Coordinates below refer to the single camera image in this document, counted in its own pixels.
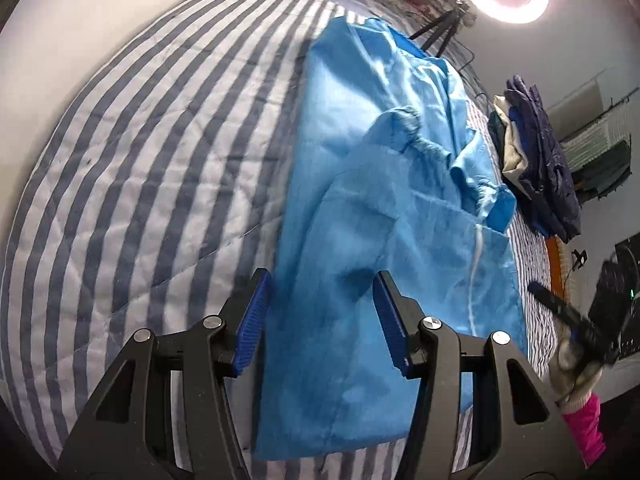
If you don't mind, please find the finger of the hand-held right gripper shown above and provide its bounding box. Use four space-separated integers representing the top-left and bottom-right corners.
527 281 617 364

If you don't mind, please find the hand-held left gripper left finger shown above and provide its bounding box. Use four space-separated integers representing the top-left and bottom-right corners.
57 267 274 480

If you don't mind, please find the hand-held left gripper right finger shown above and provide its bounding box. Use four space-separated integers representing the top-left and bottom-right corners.
372 270 576 480

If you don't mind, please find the blue work coat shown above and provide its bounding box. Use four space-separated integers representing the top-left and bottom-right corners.
252 15 529 462

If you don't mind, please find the person's right forearm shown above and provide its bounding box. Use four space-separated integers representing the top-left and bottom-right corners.
560 392 609 469

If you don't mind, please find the person's right hand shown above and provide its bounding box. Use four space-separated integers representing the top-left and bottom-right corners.
547 332 607 407

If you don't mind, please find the green hanging cloth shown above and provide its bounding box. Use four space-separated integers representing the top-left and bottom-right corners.
574 140 634 204

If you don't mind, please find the navy puffer jacket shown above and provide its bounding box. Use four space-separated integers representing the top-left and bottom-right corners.
504 75 584 244

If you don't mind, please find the beige garment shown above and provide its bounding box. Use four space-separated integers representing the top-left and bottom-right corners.
492 94 527 182

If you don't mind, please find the white slatted rack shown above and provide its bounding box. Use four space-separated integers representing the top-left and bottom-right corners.
547 79 637 172

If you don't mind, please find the dark green garment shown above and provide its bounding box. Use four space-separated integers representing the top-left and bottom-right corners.
487 110 507 153

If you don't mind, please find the blue striped bed sheet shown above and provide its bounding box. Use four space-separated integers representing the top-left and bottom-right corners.
0 0 562 480

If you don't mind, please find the black tripod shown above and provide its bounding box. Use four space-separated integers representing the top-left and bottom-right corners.
409 2 473 57

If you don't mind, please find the orange wooden bed frame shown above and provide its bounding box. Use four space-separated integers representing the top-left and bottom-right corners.
544 235 569 311

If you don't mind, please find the black cable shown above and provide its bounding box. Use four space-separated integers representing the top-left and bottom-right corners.
450 42 496 111

